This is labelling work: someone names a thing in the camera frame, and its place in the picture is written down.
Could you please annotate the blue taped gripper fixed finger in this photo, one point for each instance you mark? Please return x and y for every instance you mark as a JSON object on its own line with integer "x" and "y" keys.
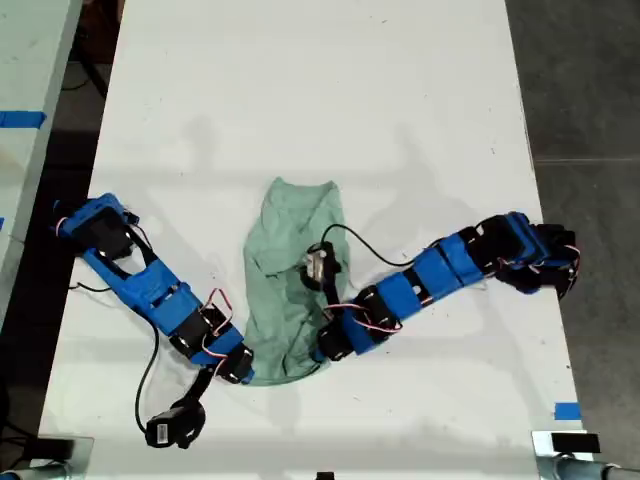
{"x": 249, "y": 377}
{"x": 318, "y": 355}

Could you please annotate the pale green t-shirt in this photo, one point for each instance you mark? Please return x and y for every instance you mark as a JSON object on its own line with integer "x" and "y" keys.
{"x": 285, "y": 280}

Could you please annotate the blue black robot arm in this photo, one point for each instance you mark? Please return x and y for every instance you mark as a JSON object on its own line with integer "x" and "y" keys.
{"x": 450, "y": 270}
{"x": 150, "y": 290}

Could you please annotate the small black clip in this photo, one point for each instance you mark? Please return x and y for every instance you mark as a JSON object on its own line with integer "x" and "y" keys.
{"x": 325, "y": 476}

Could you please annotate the small black box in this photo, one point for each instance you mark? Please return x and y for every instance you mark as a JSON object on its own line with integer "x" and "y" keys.
{"x": 575, "y": 442}
{"x": 52, "y": 448}

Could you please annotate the square blue tape piece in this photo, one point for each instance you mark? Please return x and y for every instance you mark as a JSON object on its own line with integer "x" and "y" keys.
{"x": 567, "y": 411}

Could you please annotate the long blue tape strip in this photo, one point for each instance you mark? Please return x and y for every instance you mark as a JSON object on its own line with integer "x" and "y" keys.
{"x": 20, "y": 119}

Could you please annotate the grey side table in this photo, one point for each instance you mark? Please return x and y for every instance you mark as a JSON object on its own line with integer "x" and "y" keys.
{"x": 27, "y": 100}

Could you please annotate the short black camera stalk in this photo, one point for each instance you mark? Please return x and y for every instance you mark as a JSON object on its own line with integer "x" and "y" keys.
{"x": 202, "y": 385}
{"x": 331, "y": 292}

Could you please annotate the black camera box silver face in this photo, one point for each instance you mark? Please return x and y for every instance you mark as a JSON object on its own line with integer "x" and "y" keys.
{"x": 317, "y": 265}

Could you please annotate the black camera box with label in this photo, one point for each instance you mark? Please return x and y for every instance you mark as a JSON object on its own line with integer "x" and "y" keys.
{"x": 172, "y": 427}

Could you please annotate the metal table clamp bracket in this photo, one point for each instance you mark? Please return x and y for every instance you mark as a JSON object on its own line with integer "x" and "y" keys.
{"x": 82, "y": 457}
{"x": 545, "y": 457}

